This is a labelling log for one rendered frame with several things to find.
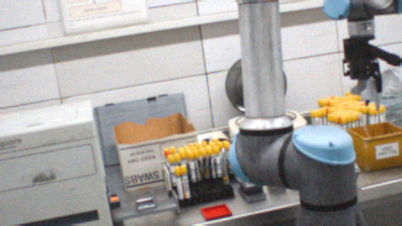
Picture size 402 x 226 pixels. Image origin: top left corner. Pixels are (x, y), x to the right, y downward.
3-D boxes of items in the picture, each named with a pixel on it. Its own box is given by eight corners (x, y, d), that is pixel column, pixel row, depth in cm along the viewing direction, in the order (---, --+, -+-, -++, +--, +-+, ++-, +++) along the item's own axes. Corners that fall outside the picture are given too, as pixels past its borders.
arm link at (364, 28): (367, 18, 154) (380, 19, 146) (368, 33, 155) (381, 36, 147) (342, 21, 153) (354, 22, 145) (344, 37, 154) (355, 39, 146)
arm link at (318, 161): (341, 209, 102) (336, 140, 99) (281, 200, 110) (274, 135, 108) (368, 186, 110) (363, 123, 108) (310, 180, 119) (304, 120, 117)
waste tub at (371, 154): (366, 173, 152) (364, 139, 150) (347, 160, 165) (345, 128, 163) (410, 165, 154) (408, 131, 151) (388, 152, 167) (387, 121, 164)
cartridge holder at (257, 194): (247, 203, 144) (246, 190, 143) (238, 192, 152) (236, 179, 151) (266, 198, 145) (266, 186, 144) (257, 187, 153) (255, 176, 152)
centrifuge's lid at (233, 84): (221, 56, 188) (219, 56, 197) (231, 127, 191) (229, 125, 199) (283, 47, 189) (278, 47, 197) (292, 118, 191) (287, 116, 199)
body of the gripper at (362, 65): (343, 79, 157) (339, 37, 154) (371, 74, 158) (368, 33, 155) (353, 82, 149) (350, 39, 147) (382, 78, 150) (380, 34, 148)
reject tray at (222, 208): (205, 221, 136) (205, 218, 136) (200, 211, 142) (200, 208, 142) (232, 215, 137) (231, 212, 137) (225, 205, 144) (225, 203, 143)
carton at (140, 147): (125, 193, 163) (116, 144, 160) (118, 166, 191) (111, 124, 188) (205, 177, 168) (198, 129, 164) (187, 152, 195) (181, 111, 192)
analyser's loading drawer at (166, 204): (99, 229, 135) (95, 209, 134) (99, 219, 141) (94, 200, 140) (179, 212, 138) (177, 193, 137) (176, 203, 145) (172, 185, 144)
